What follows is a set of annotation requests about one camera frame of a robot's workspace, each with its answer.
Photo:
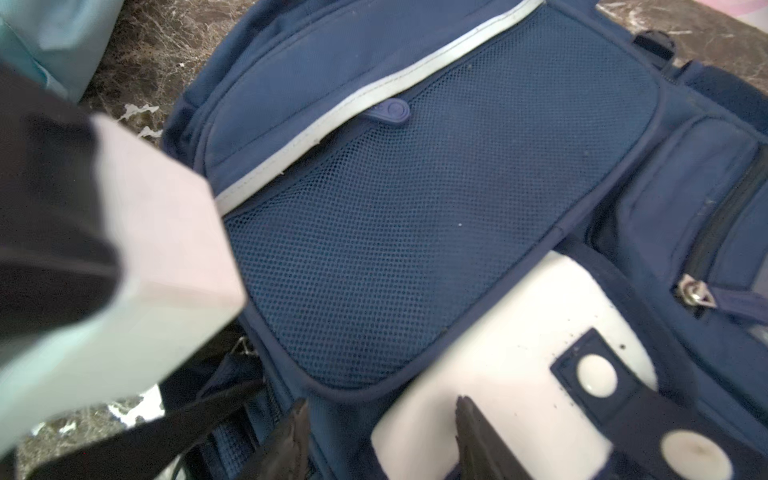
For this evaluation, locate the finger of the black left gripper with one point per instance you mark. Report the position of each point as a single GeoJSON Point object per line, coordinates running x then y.
{"type": "Point", "coordinates": [144, 451]}

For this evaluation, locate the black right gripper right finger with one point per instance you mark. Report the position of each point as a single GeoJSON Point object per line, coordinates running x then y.
{"type": "Point", "coordinates": [482, 452]}

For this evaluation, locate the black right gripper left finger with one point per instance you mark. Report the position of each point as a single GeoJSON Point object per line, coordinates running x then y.
{"type": "Point", "coordinates": [284, 455]}

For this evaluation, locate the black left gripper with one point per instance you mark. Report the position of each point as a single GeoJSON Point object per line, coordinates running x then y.
{"type": "Point", "coordinates": [57, 264]}

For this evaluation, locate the teal water bottle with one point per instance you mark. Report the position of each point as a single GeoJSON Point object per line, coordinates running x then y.
{"type": "Point", "coordinates": [57, 43]}

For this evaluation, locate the navy blue student backpack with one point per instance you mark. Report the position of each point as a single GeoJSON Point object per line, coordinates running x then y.
{"type": "Point", "coordinates": [517, 201]}

